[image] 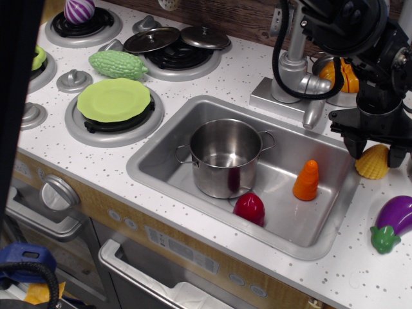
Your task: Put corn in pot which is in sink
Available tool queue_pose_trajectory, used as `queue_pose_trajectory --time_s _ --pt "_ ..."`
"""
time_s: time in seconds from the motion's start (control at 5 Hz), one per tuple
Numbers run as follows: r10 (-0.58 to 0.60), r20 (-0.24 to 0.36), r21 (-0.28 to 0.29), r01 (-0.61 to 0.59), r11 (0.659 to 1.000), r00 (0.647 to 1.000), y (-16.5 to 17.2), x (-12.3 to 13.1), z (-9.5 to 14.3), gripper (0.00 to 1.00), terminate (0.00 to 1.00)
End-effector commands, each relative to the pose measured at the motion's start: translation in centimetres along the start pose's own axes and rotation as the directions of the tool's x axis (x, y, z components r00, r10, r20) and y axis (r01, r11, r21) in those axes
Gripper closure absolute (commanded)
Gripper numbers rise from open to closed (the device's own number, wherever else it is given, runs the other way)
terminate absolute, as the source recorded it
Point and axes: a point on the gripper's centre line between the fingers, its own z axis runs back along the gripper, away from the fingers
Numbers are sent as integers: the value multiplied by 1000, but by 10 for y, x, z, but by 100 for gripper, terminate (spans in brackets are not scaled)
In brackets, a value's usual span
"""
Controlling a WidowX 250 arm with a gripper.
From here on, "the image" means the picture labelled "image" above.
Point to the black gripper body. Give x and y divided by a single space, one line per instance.
392 128

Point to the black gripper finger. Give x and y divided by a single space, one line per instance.
396 156
355 145

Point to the yellow toy corn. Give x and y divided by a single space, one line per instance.
373 163

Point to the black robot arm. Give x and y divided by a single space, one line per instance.
378 50

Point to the small steel pot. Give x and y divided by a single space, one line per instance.
342 99

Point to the silver sink basin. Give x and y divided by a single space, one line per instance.
302 229

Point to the steel pot in sink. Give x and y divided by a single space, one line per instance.
224 155

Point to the steel pot lid right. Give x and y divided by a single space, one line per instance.
204 37

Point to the steel pot lid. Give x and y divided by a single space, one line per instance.
151 40
204 37

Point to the steel pot lid left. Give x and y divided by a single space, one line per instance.
151 40

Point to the orange toy pumpkin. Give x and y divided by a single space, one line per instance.
351 82

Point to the orange toy carrot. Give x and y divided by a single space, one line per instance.
306 185

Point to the purple toy eggplant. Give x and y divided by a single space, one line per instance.
393 220

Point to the silver toy faucet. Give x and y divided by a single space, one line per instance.
293 70

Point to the red toy pepper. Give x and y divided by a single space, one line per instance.
250 207

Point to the hanging metal grater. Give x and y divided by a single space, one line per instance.
276 22

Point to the back right stove burner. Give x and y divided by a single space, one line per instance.
180 62

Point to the stove burner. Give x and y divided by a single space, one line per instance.
103 26
43 77
180 62
74 121

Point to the front right stove burner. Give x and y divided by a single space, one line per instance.
74 121

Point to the hanging white slotted spoon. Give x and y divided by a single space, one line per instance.
169 5

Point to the silver stove knob rear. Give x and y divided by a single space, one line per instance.
145 24

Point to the silver stove knob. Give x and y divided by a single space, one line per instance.
114 45
74 81
33 116
145 24

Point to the green toy plate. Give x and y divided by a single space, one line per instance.
114 100

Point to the green toy bitter gourd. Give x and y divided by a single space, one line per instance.
118 64

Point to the silver stove knob back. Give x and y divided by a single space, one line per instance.
114 45

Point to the back left stove burner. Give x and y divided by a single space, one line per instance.
103 26

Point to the silver stove knob middle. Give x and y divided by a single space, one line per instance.
74 81

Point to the silver oven dial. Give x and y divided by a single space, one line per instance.
58 195

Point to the purple striped toy ball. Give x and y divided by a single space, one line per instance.
79 11

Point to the front left stove burner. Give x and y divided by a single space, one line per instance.
43 77

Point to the silver stove knob front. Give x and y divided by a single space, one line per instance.
33 116

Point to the green toy cutting board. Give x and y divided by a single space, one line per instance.
39 58

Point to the blue clamp tool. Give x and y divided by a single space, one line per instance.
27 263

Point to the silver dishwasher door handle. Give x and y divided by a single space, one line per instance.
145 279

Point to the silver oven door handle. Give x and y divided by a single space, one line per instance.
64 231

